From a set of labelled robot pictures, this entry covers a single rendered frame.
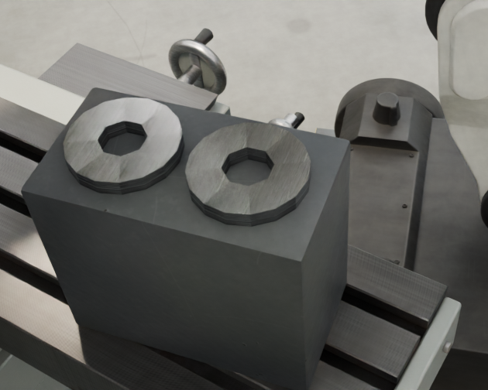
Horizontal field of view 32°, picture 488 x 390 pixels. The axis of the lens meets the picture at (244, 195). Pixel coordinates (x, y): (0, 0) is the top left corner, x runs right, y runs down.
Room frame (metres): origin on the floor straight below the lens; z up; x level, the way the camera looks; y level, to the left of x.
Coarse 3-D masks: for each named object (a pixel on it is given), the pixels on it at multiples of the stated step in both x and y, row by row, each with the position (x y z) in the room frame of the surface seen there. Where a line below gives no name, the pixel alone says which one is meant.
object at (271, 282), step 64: (64, 128) 0.48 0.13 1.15; (128, 128) 0.47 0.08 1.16; (192, 128) 0.47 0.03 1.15; (256, 128) 0.44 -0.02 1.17; (64, 192) 0.42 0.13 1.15; (128, 192) 0.41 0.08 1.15; (192, 192) 0.39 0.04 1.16; (256, 192) 0.38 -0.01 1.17; (320, 192) 0.39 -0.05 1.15; (64, 256) 0.41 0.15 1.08; (128, 256) 0.39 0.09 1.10; (192, 256) 0.36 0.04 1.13; (256, 256) 0.34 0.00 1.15; (320, 256) 0.36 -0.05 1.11; (128, 320) 0.40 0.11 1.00; (192, 320) 0.37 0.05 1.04; (256, 320) 0.34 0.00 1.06; (320, 320) 0.36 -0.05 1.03
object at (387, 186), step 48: (384, 96) 1.01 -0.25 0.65; (384, 144) 0.95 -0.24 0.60; (432, 144) 0.97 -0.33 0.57; (384, 192) 0.86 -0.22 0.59; (432, 192) 0.86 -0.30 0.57; (384, 240) 0.76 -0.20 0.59; (432, 240) 0.77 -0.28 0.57; (480, 240) 0.76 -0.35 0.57; (480, 288) 0.67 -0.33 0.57; (480, 336) 0.59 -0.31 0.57; (432, 384) 0.59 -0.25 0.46; (480, 384) 0.56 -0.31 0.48
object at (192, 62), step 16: (208, 32) 1.14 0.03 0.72; (176, 48) 1.13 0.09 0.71; (192, 48) 1.11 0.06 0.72; (208, 48) 1.10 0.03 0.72; (176, 64) 1.13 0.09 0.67; (192, 64) 1.11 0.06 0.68; (208, 64) 1.09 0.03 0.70; (192, 80) 1.08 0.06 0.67; (208, 80) 1.10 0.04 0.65; (224, 80) 1.08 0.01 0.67
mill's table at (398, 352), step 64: (0, 128) 0.70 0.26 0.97; (0, 192) 0.61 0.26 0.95; (0, 256) 0.53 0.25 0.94; (0, 320) 0.44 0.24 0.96; (64, 320) 0.43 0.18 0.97; (384, 320) 0.39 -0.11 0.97; (448, 320) 0.39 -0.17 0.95; (64, 384) 0.41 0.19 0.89; (128, 384) 0.36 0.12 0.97; (192, 384) 0.35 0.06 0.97; (256, 384) 0.35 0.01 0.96; (320, 384) 0.34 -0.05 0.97; (384, 384) 0.34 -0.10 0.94
